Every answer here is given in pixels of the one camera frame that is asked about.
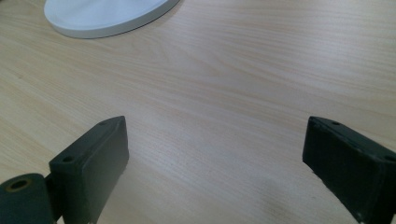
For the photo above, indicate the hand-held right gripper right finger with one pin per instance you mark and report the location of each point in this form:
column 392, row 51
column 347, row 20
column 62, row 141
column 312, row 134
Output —
column 351, row 165

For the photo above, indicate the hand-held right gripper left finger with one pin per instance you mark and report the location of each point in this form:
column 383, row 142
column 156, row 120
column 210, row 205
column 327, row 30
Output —
column 88, row 169

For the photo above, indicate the white round plate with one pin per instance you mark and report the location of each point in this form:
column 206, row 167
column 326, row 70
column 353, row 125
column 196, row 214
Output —
column 106, row 15

